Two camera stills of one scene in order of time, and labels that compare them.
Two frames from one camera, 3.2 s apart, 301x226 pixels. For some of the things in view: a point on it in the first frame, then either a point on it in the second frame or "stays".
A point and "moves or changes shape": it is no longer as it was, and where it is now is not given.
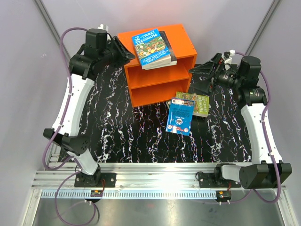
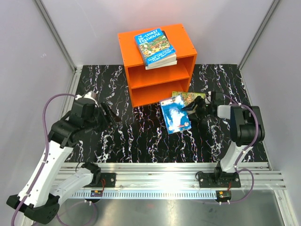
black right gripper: (205, 85) → (195, 117)
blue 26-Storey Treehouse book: (152, 50) moves or changes shape
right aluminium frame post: (270, 12) stays
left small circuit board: (96, 193) stays
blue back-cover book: (180, 116) moves or changes shape
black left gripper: (123, 55) → (106, 121)
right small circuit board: (223, 196) stays
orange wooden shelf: (146, 86) stays
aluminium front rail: (130, 176) stays
